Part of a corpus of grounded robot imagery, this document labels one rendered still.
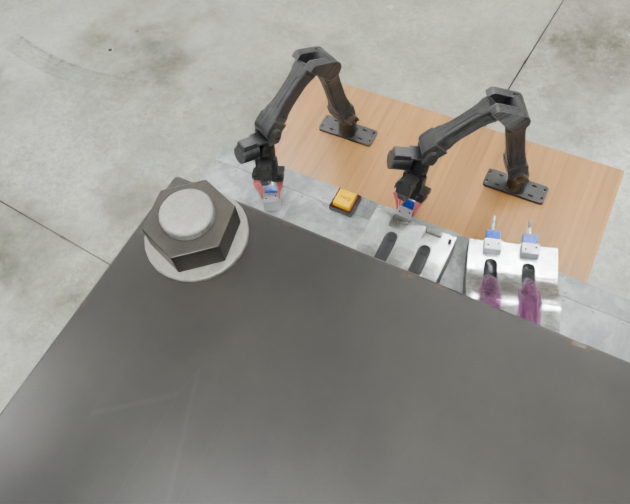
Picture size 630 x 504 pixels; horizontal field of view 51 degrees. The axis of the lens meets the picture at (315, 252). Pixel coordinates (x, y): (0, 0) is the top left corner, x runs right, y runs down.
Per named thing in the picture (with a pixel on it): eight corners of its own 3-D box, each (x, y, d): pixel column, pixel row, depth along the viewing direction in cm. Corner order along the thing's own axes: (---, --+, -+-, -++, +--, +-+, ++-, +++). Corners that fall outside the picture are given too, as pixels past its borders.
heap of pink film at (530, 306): (478, 272, 193) (481, 260, 186) (540, 280, 190) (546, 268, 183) (471, 355, 181) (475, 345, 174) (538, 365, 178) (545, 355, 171)
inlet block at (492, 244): (484, 220, 205) (487, 211, 200) (500, 222, 204) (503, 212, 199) (481, 256, 199) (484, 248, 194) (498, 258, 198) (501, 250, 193)
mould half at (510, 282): (467, 247, 204) (471, 228, 194) (553, 257, 200) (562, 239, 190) (453, 403, 181) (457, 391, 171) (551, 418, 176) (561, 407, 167)
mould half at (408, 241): (377, 222, 211) (377, 199, 199) (453, 252, 203) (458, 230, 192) (304, 355, 191) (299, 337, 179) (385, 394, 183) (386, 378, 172)
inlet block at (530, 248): (520, 224, 203) (523, 215, 198) (536, 226, 202) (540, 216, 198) (518, 261, 197) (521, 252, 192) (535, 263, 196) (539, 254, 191)
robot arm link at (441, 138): (418, 158, 188) (513, 102, 171) (413, 134, 192) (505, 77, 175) (442, 175, 196) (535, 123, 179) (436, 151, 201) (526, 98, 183)
